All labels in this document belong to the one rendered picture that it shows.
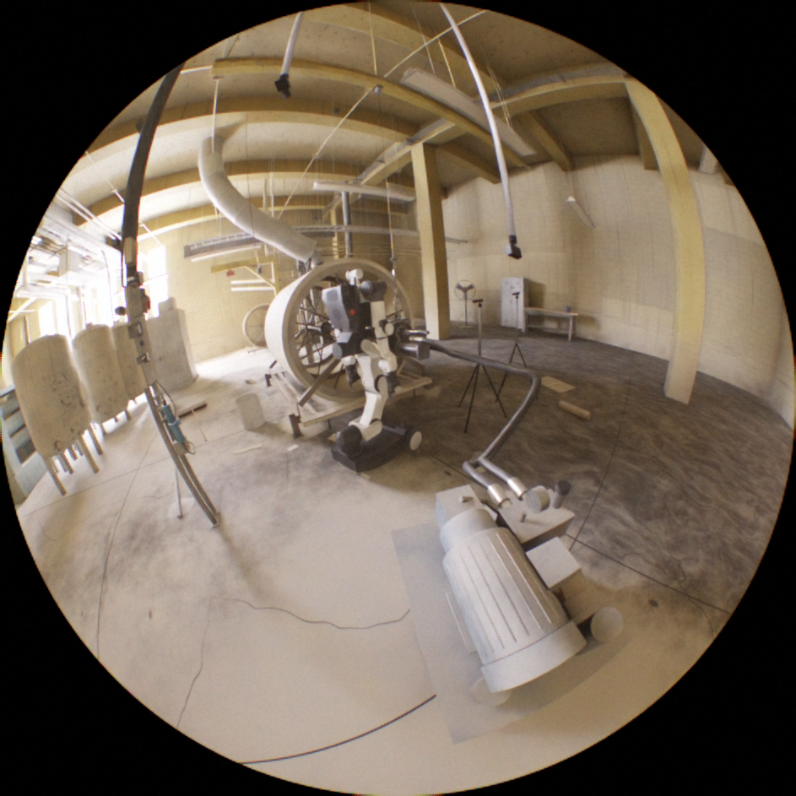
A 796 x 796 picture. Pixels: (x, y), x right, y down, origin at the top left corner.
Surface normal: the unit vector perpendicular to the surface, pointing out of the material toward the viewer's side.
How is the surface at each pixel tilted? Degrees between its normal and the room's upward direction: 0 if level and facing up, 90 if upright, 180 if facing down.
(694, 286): 90
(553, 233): 90
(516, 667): 39
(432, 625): 0
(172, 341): 90
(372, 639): 0
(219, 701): 0
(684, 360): 90
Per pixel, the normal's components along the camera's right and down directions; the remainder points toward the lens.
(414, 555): -0.07, -0.91
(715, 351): -0.80, 0.29
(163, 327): 0.59, 0.28
